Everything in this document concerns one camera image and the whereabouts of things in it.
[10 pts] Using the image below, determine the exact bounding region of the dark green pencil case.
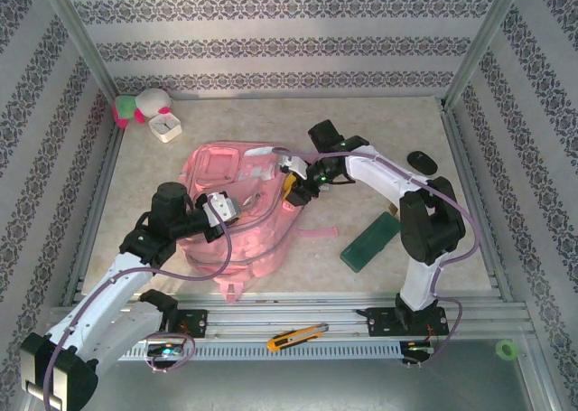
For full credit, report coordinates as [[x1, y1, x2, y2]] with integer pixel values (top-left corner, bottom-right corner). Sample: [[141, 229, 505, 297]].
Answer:
[[340, 210, 402, 274]]

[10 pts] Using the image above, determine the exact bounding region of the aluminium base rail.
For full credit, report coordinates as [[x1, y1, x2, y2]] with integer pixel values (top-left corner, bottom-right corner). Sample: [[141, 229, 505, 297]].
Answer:
[[44, 293, 534, 340]]

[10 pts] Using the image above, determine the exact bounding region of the white square desk clock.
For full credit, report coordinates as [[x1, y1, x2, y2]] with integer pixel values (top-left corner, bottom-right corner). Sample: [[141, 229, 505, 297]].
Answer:
[[147, 114, 183, 145]]

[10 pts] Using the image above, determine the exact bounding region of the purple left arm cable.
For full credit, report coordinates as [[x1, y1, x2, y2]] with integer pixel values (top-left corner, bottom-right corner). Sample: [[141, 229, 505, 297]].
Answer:
[[42, 211, 234, 406]]

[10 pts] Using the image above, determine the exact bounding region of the slotted grey cable duct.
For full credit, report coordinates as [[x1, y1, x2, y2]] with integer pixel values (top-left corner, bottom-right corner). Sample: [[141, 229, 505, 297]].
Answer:
[[117, 341, 403, 361]]

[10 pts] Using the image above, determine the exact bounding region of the controller board green light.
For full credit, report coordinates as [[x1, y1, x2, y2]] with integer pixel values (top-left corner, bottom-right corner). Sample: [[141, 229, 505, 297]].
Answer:
[[401, 341, 434, 356], [146, 343, 186, 359]]

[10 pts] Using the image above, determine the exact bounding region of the aluminium frame post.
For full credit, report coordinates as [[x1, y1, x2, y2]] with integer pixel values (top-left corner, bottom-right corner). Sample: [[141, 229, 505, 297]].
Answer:
[[38, 0, 121, 109], [440, 0, 527, 109]]

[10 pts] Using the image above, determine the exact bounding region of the aluminium side rail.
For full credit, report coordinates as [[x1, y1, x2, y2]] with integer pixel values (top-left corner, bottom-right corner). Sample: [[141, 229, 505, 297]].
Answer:
[[62, 97, 124, 306], [437, 97, 514, 302]]

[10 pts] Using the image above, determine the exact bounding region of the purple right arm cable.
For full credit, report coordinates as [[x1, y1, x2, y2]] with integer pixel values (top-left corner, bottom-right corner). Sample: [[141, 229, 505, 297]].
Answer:
[[273, 146, 480, 371]]

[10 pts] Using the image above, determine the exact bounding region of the green tape roll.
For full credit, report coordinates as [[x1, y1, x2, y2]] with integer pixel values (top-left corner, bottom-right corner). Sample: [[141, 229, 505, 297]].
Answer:
[[495, 340, 519, 361]]

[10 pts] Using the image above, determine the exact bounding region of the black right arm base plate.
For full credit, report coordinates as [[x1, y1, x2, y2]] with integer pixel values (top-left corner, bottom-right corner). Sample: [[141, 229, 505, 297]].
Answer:
[[356, 306, 451, 339]]

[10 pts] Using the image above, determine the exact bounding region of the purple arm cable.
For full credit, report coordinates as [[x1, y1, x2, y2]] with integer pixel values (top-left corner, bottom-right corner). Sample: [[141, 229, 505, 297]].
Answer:
[[42, 211, 234, 406], [273, 146, 480, 371]]

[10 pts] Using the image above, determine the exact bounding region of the white green pink plush toy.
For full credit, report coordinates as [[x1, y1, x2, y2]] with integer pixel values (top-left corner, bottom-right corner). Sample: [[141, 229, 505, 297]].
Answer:
[[112, 88, 173, 129]]

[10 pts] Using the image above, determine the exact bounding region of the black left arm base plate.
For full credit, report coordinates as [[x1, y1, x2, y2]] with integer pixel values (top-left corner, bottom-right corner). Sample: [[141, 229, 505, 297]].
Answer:
[[126, 309, 209, 340]]

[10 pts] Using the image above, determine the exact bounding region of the right controller board green light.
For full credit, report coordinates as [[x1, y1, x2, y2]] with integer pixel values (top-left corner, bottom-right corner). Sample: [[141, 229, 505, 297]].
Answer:
[[401, 341, 434, 356]]

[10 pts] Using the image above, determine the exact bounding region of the yellow utility knife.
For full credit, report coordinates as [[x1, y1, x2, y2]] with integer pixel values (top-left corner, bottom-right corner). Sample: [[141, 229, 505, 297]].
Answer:
[[266, 322, 331, 353]]

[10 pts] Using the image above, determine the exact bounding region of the left controller board green light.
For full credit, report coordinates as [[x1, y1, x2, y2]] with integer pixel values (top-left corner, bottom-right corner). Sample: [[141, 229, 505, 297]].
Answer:
[[146, 343, 186, 359]]

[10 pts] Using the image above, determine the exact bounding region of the black computer mouse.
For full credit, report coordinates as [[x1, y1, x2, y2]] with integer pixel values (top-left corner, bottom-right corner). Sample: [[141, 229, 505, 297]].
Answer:
[[406, 151, 439, 176]]

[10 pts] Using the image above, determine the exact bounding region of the pink school backpack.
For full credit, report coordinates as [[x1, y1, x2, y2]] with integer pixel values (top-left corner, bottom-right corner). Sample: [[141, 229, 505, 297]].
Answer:
[[178, 140, 340, 304]]

